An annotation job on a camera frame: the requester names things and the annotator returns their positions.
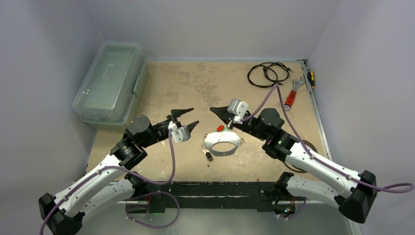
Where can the red handled adjustable wrench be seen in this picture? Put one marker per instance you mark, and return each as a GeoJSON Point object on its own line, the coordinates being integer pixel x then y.
{"type": "Point", "coordinates": [292, 95]}

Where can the red tagged key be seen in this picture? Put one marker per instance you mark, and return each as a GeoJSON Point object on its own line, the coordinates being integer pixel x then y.
{"type": "Point", "coordinates": [220, 128]}

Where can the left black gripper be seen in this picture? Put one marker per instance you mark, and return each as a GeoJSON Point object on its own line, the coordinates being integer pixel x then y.
{"type": "Point", "coordinates": [176, 114]}

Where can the black tagged key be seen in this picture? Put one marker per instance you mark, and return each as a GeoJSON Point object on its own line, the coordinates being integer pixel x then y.
{"type": "Point", "coordinates": [208, 155]}

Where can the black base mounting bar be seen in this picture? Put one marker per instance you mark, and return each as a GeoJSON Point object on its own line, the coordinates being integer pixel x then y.
{"type": "Point", "coordinates": [259, 196]}

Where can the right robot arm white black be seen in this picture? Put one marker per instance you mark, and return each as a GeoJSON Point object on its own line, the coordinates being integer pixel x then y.
{"type": "Point", "coordinates": [349, 191]}

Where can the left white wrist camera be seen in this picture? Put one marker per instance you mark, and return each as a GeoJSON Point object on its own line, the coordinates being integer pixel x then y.
{"type": "Point", "coordinates": [181, 137]}

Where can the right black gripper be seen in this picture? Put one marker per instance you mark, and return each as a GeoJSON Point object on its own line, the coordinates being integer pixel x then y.
{"type": "Point", "coordinates": [231, 116]}

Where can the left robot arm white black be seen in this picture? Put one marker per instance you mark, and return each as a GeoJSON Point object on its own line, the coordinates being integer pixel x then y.
{"type": "Point", "coordinates": [112, 180]}

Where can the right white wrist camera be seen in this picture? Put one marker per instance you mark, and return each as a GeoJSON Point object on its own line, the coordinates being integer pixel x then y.
{"type": "Point", "coordinates": [237, 110]}

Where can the yellow black screwdriver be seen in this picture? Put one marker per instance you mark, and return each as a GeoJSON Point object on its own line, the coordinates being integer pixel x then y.
{"type": "Point", "coordinates": [311, 79]}

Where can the clear plastic storage box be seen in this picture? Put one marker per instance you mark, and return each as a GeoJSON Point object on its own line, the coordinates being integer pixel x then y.
{"type": "Point", "coordinates": [112, 89]}

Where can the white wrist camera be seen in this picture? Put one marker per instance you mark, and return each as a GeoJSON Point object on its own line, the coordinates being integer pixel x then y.
{"type": "Point", "coordinates": [181, 137]}
{"type": "Point", "coordinates": [237, 110]}

